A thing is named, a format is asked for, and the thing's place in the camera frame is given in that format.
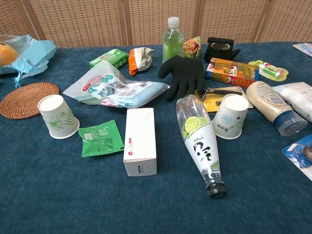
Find paper cup green flower print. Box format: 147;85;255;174
37;94;80;139

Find paper cup blue print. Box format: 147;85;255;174
212;94;249;140

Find white rectangular box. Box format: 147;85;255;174
123;108;158;177

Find lime print soju bottle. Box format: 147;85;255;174
175;94;227;198

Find black knit glove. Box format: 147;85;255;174
157;55;206;102

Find zip bag with blue towel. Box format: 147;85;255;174
62;59;172;109

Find razor on yellow card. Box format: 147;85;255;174
195;86;249;113

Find orange crumpled snack bag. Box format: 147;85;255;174
128;47;155;77

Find green foil sachet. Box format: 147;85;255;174
77;119;125;158

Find green wipes pack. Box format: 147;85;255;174
89;49;129;69

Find clear bottle green label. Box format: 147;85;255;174
162;16;185;64

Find small yellow-green snack packet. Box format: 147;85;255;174
182;36;202;59

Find orange printed carton box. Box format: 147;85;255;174
205;57;260;88

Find black tape roll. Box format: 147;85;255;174
203;37;242;64

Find beige squeeze sauce bottle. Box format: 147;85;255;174
245;80;308;137

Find dark blue table cloth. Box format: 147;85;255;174
0;41;312;234

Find wicker folding screen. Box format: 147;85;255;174
0;0;312;49

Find lip balm green card pack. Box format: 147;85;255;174
248;59;289;81

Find round rattan coaster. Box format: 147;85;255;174
0;82;60;120

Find light blue bag orange toy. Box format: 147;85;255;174
0;34;58;89

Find white soft pouch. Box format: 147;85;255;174
271;81;312;122

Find blue correction tape blister pack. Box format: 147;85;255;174
281;133;312;182

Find pink blue toothbrush pack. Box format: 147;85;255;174
292;42;312;59

